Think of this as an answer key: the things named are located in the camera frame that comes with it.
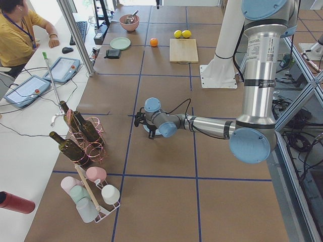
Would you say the white cup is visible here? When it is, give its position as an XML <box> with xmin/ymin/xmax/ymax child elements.
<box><xmin>101</xmin><ymin>185</ymin><xmax>120</xmax><ymax>205</ymax></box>

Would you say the mint green cup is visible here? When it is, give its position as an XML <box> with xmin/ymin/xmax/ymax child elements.
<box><xmin>69</xmin><ymin>185</ymin><xmax>90</xmax><ymax>204</ymax></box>

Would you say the upper yellow lemon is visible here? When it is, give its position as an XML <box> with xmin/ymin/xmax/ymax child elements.
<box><xmin>182</xmin><ymin>30</ymin><xmax>192</xmax><ymax>38</ymax></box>

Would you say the near teach pendant tablet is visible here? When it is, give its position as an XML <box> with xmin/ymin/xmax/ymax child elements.
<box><xmin>4</xmin><ymin>75</ymin><xmax>50</xmax><ymax>108</ymax></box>

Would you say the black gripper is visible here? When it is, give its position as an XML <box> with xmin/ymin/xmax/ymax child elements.
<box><xmin>134</xmin><ymin>107</ymin><xmax>155</xmax><ymax>138</ymax></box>

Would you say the black computer mouse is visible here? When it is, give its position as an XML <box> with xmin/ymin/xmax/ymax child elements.
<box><xmin>62</xmin><ymin>47</ymin><xmax>74</xmax><ymax>54</ymax></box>

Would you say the yellow lemon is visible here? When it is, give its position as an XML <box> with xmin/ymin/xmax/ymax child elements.
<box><xmin>174</xmin><ymin>30</ymin><xmax>182</xmax><ymax>39</ymax></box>
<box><xmin>182</xmin><ymin>30</ymin><xmax>192</xmax><ymax>38</ymax></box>

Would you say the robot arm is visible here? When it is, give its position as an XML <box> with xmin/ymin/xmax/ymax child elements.
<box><xmin>134</xmin><ymin>1</ymin><xmax>300</xmax><ymax>164</ymax></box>

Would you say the copper wire bottle rack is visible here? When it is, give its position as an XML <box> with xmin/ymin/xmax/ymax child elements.
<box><xmin>64</xmin><ymin>109</ymin><xmax>106</xmax><ymax>165</ymax></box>

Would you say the pink bowl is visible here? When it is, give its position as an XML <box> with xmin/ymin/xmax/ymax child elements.
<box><xmin>119</xmin><ymin>15</ymin><xmax>140</xmax><ymax>32</ymax></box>

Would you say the pale pink cup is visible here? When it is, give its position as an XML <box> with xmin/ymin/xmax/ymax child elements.
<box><xmin>61</xmin><ymin>176</ymin><xmax>83</xmax><ymax>195</ymax></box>

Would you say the orange fruit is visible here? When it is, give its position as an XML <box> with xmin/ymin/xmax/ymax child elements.
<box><xmin>149</xmin><ymin>38</ymin><xmax>158</xmax><ymax>47</ymax></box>

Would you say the person in yellow shirt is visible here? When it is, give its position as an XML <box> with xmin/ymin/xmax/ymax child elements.
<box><xmin>1</xmin><ymin>1</ymin><xmax>60</xmax><ymax>78</ymax></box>

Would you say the black keyboard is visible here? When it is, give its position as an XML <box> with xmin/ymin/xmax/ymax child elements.
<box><xmin>69</xmin><ymin>21</ymin><xmax>88</xmax><ymax>46</ymax></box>

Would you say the green wine bottle front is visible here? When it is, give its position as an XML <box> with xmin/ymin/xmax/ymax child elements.
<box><xmin>49</xmin><ymin>131</ymin><xmax>92</xmax><ymax>168</ymax></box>

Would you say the red thermos bottle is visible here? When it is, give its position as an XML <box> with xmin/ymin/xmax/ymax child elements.
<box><xmin>1</xmin><ymin>191</ymin><xmax>35</xmax><ymax>214</ymax></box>

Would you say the light blue plate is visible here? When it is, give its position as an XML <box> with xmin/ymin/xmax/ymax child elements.
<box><xmin>143</xmin><ymin>125</ymin><xmax>163</xmax><ymax>137</ymax></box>

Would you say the white wire cup rack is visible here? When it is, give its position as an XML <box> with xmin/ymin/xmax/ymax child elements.
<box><xmin>75</xmin><ymin>165</ymin><xmax>121</xmax><ymax>223</ymax></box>

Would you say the green wine bottle middle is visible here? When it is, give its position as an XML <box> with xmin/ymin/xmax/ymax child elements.
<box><xmin>73</xmin><ymin>110</ymin><xmax>102</xmax><ymax>144</ymax></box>

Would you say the wooden cutting board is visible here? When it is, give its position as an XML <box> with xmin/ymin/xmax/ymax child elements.
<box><xmin>169</xmin><ymin>38</ymin><xmax>199</xmax><ymax>64</ymax></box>

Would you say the pink cup on top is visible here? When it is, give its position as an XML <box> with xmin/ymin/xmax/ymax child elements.
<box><xmin>86</xmin><ymin>166</ymin><xmax>107</xmax><ymax>182</ymax></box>

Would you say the teach pendant tablet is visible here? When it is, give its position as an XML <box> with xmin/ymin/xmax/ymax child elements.
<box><xmin>50</xmin><ymin>57</ymin><xmax>80</xmax><ymax>84</ymax></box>
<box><xmin>4</xmin><ymin>75</ymin><xmax>50</xmax><ymax>108</ymax></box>

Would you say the light blue cup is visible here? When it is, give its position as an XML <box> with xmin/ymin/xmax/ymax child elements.
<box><xmin>76</xmin><ymin>198</ymin><xmax>99</xmax><ymax>223</ymax></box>

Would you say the far teach pendant tablet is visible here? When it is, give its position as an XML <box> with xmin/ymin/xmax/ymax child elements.
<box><xmin>50</xmin><ymin>57</ymin><xmax>80</xmax><ymax>84</ymax></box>

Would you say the green tipped grabber stick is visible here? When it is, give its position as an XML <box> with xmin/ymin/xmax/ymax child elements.
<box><xmin>42</xmin><ymin>51</ymin><xmax>64</xmax><ymax>127</ymax></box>

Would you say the metal scoop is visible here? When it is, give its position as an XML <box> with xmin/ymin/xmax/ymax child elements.
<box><xmin>124</xmin><ymin>10</ymin><xmax>139</xmax><ymax>24</ymax></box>

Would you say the light green plate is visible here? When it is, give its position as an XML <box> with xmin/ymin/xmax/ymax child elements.
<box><xmin>110</xmin><ymin>37</ymin><xmax>131</xmax><ymax>50</ymax></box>

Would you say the green wine bottle back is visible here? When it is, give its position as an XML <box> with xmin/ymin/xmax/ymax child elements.
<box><xmin>60</xmin><ymin>100</ymin><xmax>79</xmax><ymax>133</ymax></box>

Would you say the aluminium frame post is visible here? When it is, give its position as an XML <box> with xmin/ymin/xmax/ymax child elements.
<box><xmin>57</xmin><ymin>0</ymin><xmax>95</xmax><ymax>77</ymax></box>

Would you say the lower yellow lemon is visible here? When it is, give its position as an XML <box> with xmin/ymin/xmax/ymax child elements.
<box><xmin>174</xmin><ymin>30</ymin><xmax>182</xmax><ymax>39</ymax></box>

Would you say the green wine bottle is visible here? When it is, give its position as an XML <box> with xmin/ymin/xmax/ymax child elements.
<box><xmin>73</xmin><ymin>110</ymin><xmax>102</xmax><ymax>144</ymax></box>
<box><xmin>49</xmin><ymin>131</ymin><xmax>92</xmax><ymax>168</ymax></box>
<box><xmin>60</xmin><ymin>100</ymin><xmax>79</xmax><ymax>133</ymax></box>

